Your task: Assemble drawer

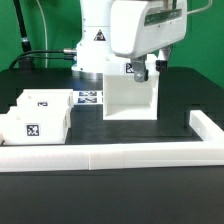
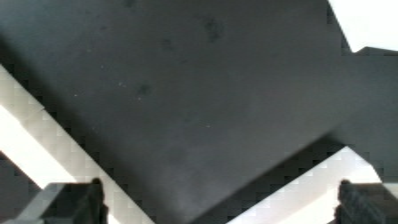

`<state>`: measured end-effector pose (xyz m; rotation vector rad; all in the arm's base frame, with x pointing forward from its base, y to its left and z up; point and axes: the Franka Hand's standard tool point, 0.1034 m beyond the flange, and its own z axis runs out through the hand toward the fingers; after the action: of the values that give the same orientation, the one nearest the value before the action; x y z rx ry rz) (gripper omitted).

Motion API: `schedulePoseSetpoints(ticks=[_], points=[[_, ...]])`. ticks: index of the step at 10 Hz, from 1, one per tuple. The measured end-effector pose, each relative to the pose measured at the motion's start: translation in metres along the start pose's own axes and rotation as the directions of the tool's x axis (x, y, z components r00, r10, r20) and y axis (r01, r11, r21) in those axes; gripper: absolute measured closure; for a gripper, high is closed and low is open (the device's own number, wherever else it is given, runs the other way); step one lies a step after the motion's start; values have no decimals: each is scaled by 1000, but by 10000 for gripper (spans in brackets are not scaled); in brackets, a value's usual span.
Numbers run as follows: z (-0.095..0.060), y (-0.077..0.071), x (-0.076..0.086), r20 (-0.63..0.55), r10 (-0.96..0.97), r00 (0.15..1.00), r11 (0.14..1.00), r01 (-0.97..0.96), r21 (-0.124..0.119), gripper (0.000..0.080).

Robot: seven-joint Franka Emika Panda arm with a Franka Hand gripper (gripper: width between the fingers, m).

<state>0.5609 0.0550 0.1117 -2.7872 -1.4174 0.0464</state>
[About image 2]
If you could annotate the white fence rail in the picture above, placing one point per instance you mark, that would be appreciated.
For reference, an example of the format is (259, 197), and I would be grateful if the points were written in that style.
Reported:
(46, 153)

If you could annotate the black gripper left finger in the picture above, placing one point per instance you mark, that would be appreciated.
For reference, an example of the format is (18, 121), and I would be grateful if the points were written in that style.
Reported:
(67, 204)

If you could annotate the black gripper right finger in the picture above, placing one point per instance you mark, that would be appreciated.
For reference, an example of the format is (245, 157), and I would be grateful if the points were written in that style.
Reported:
(368, 204)

